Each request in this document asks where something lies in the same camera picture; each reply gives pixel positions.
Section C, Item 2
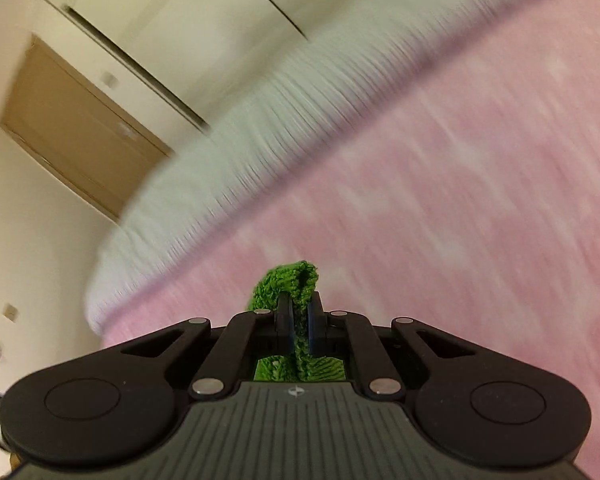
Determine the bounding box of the brown wooden door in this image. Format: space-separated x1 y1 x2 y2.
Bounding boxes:
0 35 173 221

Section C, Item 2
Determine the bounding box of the green knit garment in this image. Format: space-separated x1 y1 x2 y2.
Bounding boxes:
247 260 348 382

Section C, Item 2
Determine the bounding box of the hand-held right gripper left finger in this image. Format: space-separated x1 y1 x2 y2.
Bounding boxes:
102 293 297 402

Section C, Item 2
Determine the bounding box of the white wardrobe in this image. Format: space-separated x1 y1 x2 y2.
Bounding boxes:
25 0 411 131

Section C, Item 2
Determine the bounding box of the pink floral blanket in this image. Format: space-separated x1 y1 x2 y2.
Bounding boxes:
100 0 600 480

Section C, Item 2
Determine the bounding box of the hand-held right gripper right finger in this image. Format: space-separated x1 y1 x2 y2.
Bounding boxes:
307 291 501 402

